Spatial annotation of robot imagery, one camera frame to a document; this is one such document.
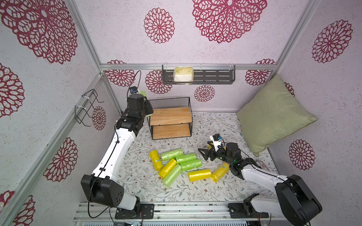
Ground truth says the black wire wooden shelf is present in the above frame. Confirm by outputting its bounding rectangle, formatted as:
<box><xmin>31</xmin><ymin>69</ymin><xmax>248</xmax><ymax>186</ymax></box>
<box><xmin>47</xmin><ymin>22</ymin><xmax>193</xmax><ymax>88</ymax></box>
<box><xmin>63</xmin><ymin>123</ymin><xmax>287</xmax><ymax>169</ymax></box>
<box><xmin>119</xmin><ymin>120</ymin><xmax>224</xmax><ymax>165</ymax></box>
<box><xmin>148</xmin><ymin>97</ymin><xmax>193</xmax><ymax>140</ymax></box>

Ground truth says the green trash bag roll top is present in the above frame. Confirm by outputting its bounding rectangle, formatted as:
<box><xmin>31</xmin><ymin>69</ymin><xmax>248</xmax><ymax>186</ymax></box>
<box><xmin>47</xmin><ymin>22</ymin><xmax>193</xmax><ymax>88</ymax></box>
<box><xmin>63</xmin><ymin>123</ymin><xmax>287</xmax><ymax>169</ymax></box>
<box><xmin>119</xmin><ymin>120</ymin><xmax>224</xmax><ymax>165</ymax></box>
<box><xmin>161</xmin><ymin>148</ymin><xmax>183</xmax><ymax>161</ymax></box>

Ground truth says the pale green trash bag roll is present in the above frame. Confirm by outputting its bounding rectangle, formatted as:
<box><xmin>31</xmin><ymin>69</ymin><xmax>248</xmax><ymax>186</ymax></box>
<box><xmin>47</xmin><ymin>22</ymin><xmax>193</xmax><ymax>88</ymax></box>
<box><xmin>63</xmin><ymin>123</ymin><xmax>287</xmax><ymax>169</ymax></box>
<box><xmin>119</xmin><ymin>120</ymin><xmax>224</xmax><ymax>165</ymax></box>
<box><xmin>163</xmin><ymin>164</ymin><xmax>182</xmax><ymax>187</ymax></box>

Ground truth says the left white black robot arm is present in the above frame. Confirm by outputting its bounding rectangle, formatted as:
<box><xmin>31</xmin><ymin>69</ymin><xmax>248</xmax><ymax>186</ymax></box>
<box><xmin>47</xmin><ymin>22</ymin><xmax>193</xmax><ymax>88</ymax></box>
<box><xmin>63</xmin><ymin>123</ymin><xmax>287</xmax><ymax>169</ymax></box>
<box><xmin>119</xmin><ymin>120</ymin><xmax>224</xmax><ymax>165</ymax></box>
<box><xmin>81</xmin><ymin>93</ymin><xmax>153</xmax><ymax>212</ymax></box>

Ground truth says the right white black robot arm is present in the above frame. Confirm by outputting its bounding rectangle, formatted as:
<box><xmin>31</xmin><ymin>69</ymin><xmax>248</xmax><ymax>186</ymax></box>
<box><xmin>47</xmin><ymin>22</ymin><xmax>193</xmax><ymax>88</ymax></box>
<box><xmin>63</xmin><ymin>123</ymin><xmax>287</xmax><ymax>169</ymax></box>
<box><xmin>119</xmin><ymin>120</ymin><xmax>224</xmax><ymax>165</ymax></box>
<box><xmin>198</xmin><ymin>141</ymin><xmax>322</xmax><ymax>226</ymax></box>

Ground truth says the yellow trash bag roll far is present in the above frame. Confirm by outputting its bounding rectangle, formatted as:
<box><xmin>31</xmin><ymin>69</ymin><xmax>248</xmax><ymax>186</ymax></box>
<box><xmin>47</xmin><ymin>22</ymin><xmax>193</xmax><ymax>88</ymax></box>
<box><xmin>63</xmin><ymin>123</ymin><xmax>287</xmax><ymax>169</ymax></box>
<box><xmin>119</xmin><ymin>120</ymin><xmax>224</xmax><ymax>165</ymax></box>
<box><xmin>207</xmin><ymin>142</ymin><xmax>226</xmax><ymax>150</ymax></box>

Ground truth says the yellow trash bag roll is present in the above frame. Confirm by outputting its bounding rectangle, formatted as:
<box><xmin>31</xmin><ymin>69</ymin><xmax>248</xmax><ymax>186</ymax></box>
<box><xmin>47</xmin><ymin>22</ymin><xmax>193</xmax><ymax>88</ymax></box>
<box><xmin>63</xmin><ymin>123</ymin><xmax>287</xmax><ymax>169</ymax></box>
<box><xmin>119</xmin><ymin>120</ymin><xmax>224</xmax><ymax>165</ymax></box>
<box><xmin>150</xmin><ymin>150</ymin><xmax>163</xmax><ymax>171</ymax></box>
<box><xmin>207</xmin><ymin>142</ymin><xmax>226</xmax><ymax>150</ymax></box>
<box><xmin>211</xmin><ymin>163</ymin><xmax>230</xmax><ymax>183</ymax></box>
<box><xmin>188</xmin><ymin>169</ymin><xmax>212</xmax><ymax>182</ymax></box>

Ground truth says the yellow trash bag roll centre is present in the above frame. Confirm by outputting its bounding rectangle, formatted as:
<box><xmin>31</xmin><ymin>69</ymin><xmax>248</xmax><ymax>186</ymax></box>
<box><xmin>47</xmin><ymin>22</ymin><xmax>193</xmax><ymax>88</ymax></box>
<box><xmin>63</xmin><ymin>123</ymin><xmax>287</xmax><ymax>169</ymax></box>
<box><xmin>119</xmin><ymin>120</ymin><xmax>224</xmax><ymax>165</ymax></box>
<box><xmin>188</xmin><ymin>169</ymin><xmax>212</xmax><ymax>182</ymax></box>

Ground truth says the yellow trash bag roll right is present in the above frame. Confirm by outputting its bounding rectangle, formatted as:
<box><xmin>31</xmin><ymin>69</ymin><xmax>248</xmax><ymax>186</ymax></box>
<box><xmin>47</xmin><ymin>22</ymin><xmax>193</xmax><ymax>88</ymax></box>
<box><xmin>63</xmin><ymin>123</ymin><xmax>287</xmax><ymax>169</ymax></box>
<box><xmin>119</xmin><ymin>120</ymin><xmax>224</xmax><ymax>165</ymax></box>
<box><xmin>211</xmin><ymin>163</ymin><xmax>230</xmax><ymax>183</ymax></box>

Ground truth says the yellow trash bag roll diagonal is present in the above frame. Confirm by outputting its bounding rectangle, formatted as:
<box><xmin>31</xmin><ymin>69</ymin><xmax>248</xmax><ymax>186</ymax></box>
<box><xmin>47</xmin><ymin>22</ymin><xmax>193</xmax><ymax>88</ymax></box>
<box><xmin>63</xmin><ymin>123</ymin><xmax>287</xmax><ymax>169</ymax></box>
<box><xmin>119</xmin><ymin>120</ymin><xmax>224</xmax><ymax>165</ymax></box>
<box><xmin>158</xmin><ymin>159</ymin><xmax>177</xmax><ymax>179</ymax></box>

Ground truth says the yellow trash bag roll left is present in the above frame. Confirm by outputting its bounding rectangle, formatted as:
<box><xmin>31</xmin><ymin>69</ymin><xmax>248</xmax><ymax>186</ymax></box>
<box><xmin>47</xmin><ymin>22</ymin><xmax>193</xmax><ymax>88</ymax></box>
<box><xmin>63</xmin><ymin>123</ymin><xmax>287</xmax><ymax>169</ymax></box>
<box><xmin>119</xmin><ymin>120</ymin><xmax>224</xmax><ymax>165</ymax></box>
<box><xmin>150</xmin><ymin>150</ymin><xmax>163</xmax><ymax>171</ymax></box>

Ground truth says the white sponge block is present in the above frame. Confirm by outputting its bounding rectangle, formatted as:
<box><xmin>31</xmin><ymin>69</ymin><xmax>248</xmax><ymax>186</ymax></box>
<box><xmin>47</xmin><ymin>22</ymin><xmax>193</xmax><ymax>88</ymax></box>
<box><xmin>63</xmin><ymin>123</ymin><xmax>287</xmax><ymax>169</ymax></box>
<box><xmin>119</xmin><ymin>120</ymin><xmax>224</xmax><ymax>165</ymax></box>
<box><xmin>173</xmin><ymin>67</ymin><xmax>194</xmax><ymax>83</ymax></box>

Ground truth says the green cushion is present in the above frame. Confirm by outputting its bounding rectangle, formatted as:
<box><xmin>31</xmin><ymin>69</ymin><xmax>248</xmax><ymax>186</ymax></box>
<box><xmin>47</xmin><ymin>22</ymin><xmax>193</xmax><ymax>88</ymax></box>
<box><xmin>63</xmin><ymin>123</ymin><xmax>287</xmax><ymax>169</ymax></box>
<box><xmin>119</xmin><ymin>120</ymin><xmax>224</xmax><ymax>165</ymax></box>
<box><xmin>237</xmin><ymin>75</ymin><xmax>318</xmax><ymax>156</ymax></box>

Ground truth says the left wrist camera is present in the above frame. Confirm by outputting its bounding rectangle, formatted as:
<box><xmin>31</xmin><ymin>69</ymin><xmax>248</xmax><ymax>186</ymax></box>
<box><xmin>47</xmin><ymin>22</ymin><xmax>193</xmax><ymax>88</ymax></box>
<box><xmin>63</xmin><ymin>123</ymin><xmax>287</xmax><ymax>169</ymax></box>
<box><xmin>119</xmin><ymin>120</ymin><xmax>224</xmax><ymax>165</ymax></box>
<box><xmin>128</xmin><ymin>86</ymin><xmax>139</xmax><ymax>95</ymax></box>

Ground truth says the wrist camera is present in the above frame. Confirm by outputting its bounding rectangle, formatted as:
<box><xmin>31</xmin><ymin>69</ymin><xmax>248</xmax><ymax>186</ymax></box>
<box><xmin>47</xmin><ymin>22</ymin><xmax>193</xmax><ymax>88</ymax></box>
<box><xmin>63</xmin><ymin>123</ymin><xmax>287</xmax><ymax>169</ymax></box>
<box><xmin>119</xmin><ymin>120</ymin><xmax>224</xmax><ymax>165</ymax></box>
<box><xmin>210</xmin><ymin>133</ymin><xmax>223</xmax><ymax>152</ymax></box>
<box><xmin>128</xmin><ymin>86</ymin><xmax>139</xmax><ymax>95</ymax></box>

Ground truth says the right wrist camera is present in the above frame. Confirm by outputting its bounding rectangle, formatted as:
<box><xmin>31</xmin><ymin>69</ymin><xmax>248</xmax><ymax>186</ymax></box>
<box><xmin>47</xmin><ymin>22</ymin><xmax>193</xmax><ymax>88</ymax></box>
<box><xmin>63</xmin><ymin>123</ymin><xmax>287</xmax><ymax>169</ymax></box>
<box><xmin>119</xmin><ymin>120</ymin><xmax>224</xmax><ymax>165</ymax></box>
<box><xmin>210</xmin><ymin>133</ymin><xmax>223</xmax><ymax>152</ymax></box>

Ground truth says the black wire wall hook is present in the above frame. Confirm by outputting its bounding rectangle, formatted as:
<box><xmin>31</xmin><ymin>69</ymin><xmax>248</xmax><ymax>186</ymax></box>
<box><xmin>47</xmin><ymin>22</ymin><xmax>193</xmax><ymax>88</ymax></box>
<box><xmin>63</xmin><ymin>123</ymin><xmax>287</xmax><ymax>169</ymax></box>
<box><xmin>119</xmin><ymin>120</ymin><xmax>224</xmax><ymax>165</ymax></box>
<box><xmin>74</xmin><ymin>89</ymin><xmax>103</xmax><ymax>127</ymax></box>

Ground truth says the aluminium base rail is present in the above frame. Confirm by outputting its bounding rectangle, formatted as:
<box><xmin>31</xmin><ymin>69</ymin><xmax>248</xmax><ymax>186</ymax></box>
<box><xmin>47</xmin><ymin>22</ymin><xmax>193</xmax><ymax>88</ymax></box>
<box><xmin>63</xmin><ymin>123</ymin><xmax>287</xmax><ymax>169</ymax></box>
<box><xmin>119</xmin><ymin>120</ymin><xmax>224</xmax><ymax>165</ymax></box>
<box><xmin>73</xmin><ymin>202</ymin><xmax>288</xmax><ymax>225</ymax></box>

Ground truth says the grey wall metal rack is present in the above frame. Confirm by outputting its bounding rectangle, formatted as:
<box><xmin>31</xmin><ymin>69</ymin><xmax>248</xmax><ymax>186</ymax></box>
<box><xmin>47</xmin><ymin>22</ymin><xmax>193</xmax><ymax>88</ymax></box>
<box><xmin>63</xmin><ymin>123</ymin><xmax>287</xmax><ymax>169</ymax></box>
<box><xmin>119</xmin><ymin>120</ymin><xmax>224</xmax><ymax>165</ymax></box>
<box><xmin>162</xmin><ymin>64</ymin><xmax>236</xmax><ymax>85</ymax></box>

